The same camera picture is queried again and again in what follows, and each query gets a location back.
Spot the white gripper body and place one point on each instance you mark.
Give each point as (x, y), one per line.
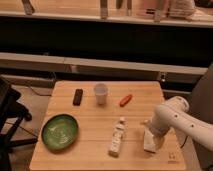
(159, 141)

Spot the green ceramic plate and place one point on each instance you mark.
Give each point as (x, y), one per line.
(60, 132)

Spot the white plastic bottle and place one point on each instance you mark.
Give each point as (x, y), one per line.
(116, 141)

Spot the white sponge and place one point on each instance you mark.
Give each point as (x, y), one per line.
(149, 142)

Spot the black office chair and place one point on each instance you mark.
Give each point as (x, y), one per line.
(11, 108)

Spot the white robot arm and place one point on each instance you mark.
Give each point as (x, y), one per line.
(174, 113)

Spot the black rectangular block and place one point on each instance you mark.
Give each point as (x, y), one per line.
(77, 97)

